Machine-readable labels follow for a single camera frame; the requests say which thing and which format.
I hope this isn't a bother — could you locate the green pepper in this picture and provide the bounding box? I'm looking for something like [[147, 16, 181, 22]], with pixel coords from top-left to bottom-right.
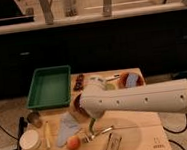
[[88, 118, 96, 134]]

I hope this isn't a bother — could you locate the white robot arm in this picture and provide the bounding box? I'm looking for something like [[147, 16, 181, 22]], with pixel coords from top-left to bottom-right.
[[80, 79, 187, 119]]

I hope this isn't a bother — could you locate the orange bowl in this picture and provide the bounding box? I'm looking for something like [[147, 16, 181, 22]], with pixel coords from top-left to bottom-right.
[[117, 72, 144, 89]]

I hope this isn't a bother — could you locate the purple bowl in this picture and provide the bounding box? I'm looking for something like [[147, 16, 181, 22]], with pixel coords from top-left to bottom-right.
[[74, 94, 89, 117]]

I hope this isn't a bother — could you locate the blue object in bowl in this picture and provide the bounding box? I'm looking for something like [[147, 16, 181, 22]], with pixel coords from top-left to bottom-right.
[[125, 73, 139, 88]]

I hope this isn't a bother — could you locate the dark red toy food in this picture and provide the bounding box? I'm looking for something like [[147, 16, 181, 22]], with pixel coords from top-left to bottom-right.
[[73, 74, 84, 91]]

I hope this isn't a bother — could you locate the light green cup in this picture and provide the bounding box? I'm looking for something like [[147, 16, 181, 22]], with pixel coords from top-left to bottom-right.
[[104, 83, 116, 90]]

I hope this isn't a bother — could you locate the green plastic tray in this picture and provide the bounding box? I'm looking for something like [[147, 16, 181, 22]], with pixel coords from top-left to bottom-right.
[[27, 65, 71, 110]]

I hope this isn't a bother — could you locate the light blue cloth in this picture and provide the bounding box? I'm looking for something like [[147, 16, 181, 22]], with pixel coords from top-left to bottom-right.
[[56, 112, 81, 147]]

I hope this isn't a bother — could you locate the silver fork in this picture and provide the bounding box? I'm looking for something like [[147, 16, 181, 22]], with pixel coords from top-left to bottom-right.
[[82, 126, 114, 143]]

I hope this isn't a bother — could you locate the orange peach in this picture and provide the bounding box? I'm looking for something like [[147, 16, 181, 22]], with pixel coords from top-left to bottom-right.
[[66, 136, 81, 150]]

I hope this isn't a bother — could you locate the small brown cup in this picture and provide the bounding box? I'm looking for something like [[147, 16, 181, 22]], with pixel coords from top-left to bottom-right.
[[27, 112, 43, 129]]

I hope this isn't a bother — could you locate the white round container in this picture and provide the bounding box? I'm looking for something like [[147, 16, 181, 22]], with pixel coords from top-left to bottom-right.
[[19, 129, 42, 150]]

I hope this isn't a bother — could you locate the white handled spoon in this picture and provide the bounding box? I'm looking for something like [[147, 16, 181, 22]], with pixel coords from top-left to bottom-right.
[[89, 74, 120, 83]]

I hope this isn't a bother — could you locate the black cable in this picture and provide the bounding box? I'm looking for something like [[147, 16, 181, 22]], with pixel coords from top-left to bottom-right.
[[162, 113, 187, 150]]

